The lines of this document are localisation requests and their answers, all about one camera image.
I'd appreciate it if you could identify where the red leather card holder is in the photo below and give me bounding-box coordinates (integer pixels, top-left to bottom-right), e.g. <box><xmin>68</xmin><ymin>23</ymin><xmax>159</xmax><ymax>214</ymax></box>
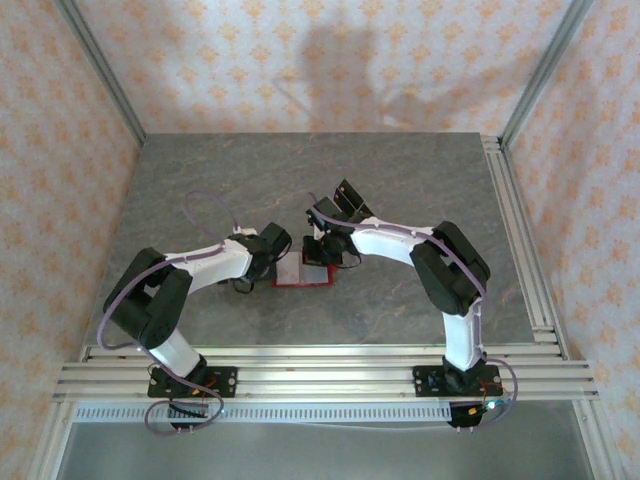
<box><xmin>271</xmin><ymin>249</ymin><xmax>335</xmax><ymax>290</ymax></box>

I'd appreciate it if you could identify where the pink credit card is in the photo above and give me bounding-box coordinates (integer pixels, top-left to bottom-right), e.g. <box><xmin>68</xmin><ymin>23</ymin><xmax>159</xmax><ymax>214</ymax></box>
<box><xmin>277</xmin><ymin>252</ymin><xmax>302</xmax><ymax>286</ymax></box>

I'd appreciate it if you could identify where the clear acrylic card stand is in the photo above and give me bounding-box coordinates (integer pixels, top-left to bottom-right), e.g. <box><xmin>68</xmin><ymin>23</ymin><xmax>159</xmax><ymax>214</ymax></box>
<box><xmin>329</xmin><ymin>177</ymin><xmax>375</xmax><ymax>226</ymax></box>

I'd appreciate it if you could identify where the black electronics board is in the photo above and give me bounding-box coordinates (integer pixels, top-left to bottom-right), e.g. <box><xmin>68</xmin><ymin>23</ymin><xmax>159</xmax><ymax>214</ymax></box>
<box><xmin>167</xmin><ymin>402</ymin><xmax>210</xmax><ymax>432</ymax></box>
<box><xmin>447</xmin><ymin>399</ymin><xmax>514</xmax><ymax>432</ymax></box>

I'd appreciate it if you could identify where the grey metal lower panel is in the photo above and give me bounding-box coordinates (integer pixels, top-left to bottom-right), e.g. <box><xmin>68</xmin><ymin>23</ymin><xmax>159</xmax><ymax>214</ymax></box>
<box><xmin>59</xmin><ymin>422</ymin><xmax>596</xmax><ymax>480</ymax></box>

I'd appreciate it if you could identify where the wide aluminium base rail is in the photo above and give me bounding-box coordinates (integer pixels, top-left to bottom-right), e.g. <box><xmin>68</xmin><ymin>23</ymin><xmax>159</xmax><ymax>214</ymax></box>
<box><xmin>52</xmin><ymin>343</ymin><xmax>600</xmax><ymax>402</ymax></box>

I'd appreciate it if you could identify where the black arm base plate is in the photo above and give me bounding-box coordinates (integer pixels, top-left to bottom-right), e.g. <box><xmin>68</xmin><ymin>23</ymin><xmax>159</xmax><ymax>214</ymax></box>
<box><xmin>147</xmin><ymin>366</ymin><xmax>239</xmax><ymax>400</ymax></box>
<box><xmin>410</xmin><ymin>364</ymin><xmax>501</xmax><ymax>400</ymax></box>

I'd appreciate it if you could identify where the white slotted cable duct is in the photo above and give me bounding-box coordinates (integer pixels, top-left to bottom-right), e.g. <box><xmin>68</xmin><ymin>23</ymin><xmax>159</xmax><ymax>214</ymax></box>
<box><xmin>73</xmin><ymin>403</ymin><xmax>454</xmax><ymax>422</ymax></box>

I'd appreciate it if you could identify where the aluminium side rail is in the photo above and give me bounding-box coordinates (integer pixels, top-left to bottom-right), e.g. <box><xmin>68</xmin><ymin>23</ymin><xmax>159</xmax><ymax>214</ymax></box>
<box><xmin>480</xmin><ymin>133</ymin><xmax>571</xmax><ymax>361</ymax></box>

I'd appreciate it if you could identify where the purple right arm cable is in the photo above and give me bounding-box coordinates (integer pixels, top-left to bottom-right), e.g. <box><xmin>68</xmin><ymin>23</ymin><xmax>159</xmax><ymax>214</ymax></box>
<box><xmin>307</xmin><ymin>194</ymin><xmax>520</xmax><ymax>432</ymax></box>

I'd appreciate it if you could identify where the aluminium frame post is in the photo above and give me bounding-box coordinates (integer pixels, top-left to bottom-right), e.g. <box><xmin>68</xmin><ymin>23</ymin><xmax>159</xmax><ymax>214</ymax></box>
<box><xmin>53</xmin><ymin>0</ymin><xmax>147</xmax><ymax>147</ymax></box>
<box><xmin>498</xmin><ymin>0</ymin><xmax>595</xmax><ymax>147</ymax></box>

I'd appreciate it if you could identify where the aluminium frame leg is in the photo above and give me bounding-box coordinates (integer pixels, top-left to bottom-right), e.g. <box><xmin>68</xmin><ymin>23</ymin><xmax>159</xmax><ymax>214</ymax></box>
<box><xmin>572</xmin><ymin>399</ymin><xmax>611</xmax><ymax>480</ymax></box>
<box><xmin>32</xmin><ymin>399</ymin><xmax>76</xmax><ymax>480</ymax></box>

